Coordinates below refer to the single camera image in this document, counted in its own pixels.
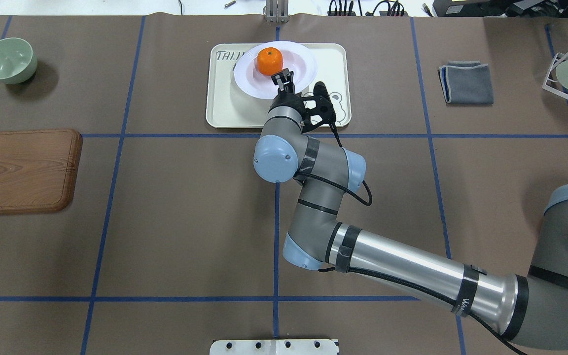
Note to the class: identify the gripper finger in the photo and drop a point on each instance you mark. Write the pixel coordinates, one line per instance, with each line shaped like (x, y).
(278, 79)
(289, 77)

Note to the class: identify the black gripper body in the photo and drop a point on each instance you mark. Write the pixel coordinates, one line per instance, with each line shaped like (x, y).
(287, 98)

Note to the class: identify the orange fruit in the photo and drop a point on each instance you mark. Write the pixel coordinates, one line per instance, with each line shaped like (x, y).
(269, 61)

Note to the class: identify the white round plate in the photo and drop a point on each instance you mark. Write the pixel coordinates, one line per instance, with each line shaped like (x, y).
(253, 71)

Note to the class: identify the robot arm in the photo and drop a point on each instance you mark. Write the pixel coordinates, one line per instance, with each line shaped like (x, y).
(453, 236)

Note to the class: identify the grey folded cloth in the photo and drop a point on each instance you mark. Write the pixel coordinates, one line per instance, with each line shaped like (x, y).
(466, 83)

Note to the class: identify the wooden cutting board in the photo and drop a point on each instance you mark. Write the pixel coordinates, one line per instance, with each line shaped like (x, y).
(38, 170)

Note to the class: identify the green bowl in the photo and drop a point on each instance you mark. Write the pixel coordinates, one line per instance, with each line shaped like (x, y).
(18, 61)

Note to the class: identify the aluminium frame post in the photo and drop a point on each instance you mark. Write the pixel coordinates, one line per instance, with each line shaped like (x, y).
(276, 11)

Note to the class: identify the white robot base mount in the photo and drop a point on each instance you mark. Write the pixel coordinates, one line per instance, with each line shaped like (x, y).
(275, 347)

